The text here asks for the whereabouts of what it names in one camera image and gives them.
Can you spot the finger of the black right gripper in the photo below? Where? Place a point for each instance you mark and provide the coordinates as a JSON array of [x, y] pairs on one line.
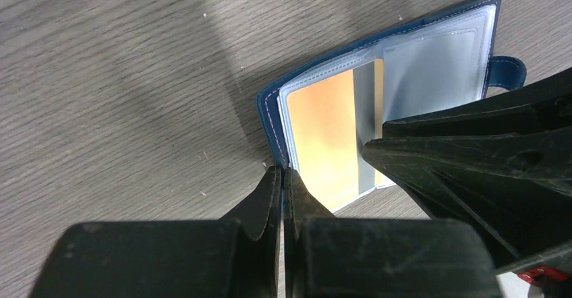
[[541, 106], [514, 190]]

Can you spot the tan credit card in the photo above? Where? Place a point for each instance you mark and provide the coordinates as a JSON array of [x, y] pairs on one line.
[[330, 122]]

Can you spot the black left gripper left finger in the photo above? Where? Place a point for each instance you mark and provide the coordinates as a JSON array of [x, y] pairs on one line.
[[233, 256]]

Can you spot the blue card holder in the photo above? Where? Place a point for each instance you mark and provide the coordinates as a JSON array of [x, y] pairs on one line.
[[439, 61]]

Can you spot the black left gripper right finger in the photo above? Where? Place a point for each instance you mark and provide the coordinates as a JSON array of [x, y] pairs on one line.
[[327, 256]]

